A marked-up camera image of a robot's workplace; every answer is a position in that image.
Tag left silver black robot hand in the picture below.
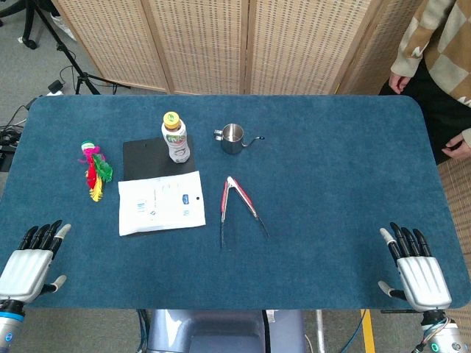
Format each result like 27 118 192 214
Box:
0 219 72 304

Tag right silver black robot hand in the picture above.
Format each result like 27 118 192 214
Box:
378 221 453 313

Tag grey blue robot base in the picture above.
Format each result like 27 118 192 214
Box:
136 309 307 353

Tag black square mat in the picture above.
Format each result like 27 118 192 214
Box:
122 137 196 182

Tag colourful feather shuttlecock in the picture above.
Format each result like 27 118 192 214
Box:
77 139 114 203

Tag white plastic package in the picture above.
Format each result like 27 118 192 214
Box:
117 170 207 237

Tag blue table mat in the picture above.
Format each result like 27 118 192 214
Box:
0 93 467 310

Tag drink bottle with yellow cap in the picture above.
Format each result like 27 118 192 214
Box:
160 111 192 165

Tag person in checkered sweater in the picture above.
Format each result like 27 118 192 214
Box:
378 0 471 165

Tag black tripod stand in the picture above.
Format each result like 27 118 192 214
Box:
0 0 132 96

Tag stainless steel gooseneck pitcher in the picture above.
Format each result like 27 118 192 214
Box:
213 124 266 156

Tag black office chair base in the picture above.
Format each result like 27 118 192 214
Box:
0 0 38 51

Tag woven wooden folding screen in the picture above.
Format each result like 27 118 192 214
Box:
51 0 471 324

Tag black floor cables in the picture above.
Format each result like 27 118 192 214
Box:
0 104 30 173

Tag red handled metal tongs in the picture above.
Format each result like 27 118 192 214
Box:
219 176 270 249

